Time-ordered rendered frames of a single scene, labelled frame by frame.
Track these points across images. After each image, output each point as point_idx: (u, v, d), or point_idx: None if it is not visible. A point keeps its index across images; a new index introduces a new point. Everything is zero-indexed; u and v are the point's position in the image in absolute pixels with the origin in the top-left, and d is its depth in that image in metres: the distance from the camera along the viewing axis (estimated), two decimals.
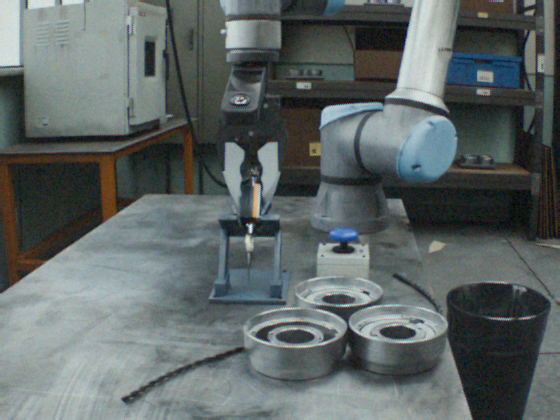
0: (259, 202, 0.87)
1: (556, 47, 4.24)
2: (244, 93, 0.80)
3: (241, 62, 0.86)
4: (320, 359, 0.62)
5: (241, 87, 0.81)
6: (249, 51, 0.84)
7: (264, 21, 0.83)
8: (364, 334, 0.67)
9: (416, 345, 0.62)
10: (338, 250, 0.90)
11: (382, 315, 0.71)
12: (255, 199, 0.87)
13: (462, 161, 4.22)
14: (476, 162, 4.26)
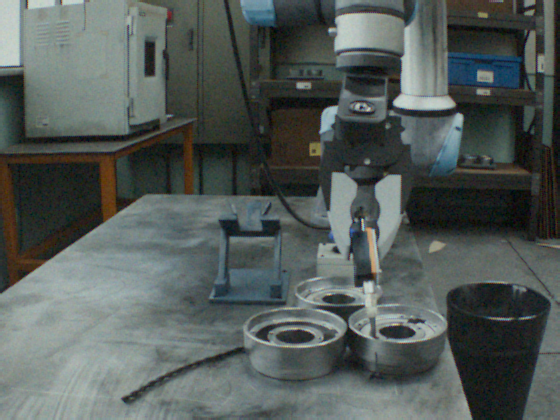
0: (376, 251, 0.65)
1: (556, 47, 4.24)
2: (366, 100, 0.59)
3: (355, 69, 0.67)
4: (320, 359, 0.62)
5: (360, 94, 0.61)
6: (367, 53, 0.64)
7: (387, 16, 0.64)
8: (363, 333, 0.67)
9: (415, 345, 0.62)
10: (338, 250, 0.90)
11: (382, 315, 0.71)
12: (370, 248, 0.65)
13: (462, 161, 4.22)
14: (476, 162, 4.26)
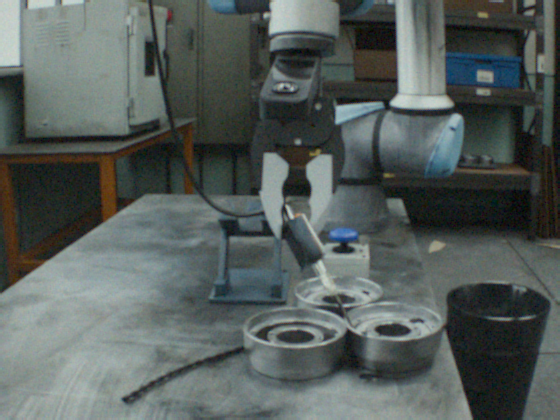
0: (314, 233, 0.67)
1: (556, 47, 4.24)
2: (291, 81, 0.60)
3: (288, 52, 0.68)
4: (320, 359, 0.62)
5: (287, 75, 0.62)
6: (299, 36, 0.66)
7: None
8: (359, 329, 0.68)
9: (401, 343, 0.62)
10: (338, 250, 0.90)
11: (385, 313, 0.72)
12: None
13: (462, 161, 4.22)
14: (476, 162, 4.26)
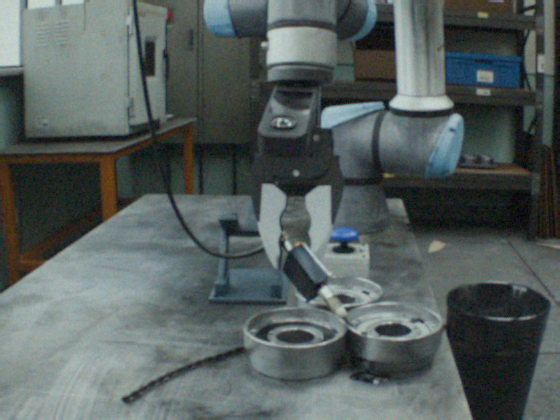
0: (317, 259, 0.67)
1: (556, 47, 4.24)
2: (289, 115, 0.61)
3: (286, 82, 0.69)
4: (320, 359, 0.62)
5: (285, 109, 0.63)
6: (296, 67, 0.66)
7: (316, 29, 0.66)
8: (359, 329, 0.68)
9: (401, 343, 0.62)
10: (338, 250, 0.90)
11: (385, 313, 0.72)
12: None
13: (462, 161, 4.22)
14: (476, 162, 4.26)
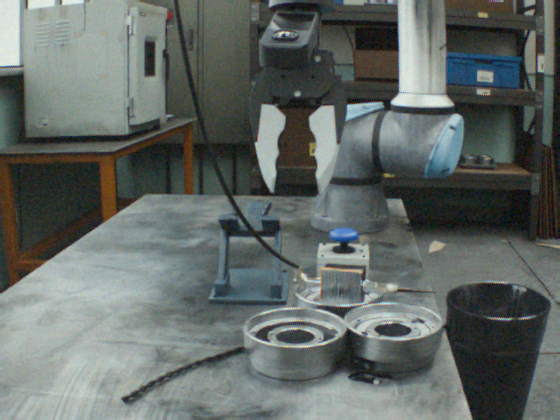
0: (341, 305, 0.75)
1: (556, 47, 4.24)
2: (291, 30, 0.59)
3: (287, 8, 0.67)
4: (320, 359, 0.62)
5: (287, 26, 0.61)
6: None
7: None
8: (359, 329, 0.68)
9: (401, 343, 0.62)
10: (338, 250, 0.90)
11: (385, 313, 0.72)
12: (339, 302, 0.75)
13: (462, 161, 4.22)
14: (476, 162, 4.26)
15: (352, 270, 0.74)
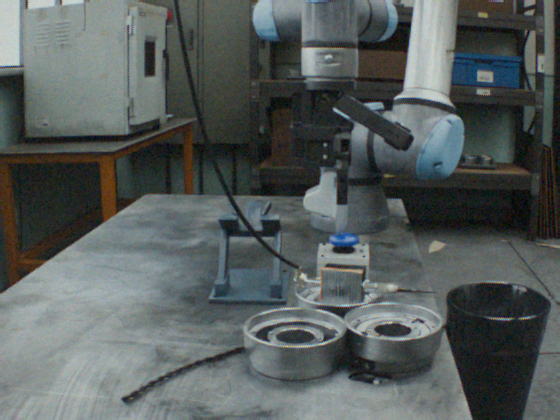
0: (341, 305, 0.75)
1: (556, 47, 4.24)
2: (395, 121, 0.86)
3: (338, 90, 0.85)
4: (320, 359, 0.62)
5: (382, 115, 0.86)
6: (353, 80, 0.86)
7: None
8: (359, 329, 0.68)
9: (401, 343, 0.62)
10: (338, 250, 0.90)
11: (385, 313, 0.72)
12: (339, 302, 0.75)
13: (462, 161, 4.22)
14: (476, 162, 4.26)
15: (352, 270, 0.74)
